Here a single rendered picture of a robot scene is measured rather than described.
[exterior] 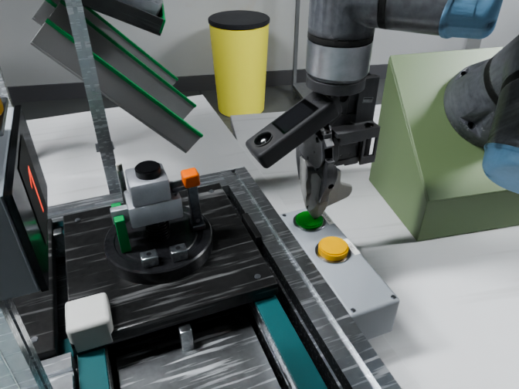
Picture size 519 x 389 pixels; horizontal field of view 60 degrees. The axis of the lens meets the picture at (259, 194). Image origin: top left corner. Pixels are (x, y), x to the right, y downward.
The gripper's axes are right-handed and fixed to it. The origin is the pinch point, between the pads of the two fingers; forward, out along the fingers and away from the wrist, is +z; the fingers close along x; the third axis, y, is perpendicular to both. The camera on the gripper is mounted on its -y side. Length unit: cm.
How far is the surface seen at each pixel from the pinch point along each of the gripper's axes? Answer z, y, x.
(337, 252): 0.8, -0.2, -8.6
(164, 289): 1.0, -22.6, -6.4
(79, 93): 93, -34, 309
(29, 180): -23.6, -30.6, -18.2
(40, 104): 98, -63, 307
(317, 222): 1.3, 0.6, -1.4
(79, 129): 12, -30, 66
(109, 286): 1.0, -28.7, -3.6
